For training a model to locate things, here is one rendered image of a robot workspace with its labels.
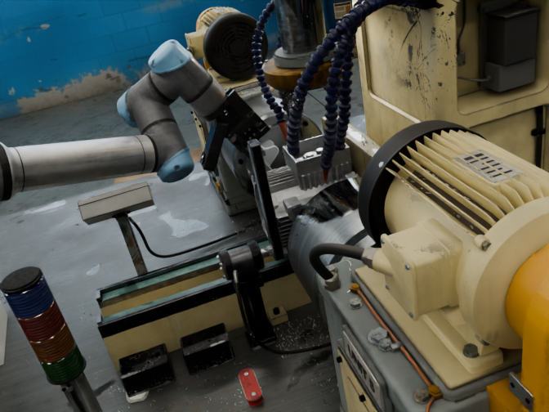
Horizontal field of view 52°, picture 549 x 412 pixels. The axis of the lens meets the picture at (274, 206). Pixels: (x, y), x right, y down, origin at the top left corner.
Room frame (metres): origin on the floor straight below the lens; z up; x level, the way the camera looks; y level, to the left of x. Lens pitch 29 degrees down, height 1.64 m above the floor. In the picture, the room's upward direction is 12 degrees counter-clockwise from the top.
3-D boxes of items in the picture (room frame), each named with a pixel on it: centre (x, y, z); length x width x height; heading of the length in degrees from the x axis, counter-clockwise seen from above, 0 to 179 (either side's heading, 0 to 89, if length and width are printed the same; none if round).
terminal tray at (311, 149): (1.11, -0.11, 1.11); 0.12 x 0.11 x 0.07; 100
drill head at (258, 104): (1.45, -0.01, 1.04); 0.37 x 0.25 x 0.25; 11
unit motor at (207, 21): (1.72, 0.07, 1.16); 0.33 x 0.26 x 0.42; 11
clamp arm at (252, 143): (0.95, 0.01, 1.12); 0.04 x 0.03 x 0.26; 101
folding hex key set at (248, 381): (0.80, 0.12, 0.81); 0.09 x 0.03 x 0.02; 12
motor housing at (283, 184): (1.10, -0.07, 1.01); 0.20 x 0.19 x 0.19; 100
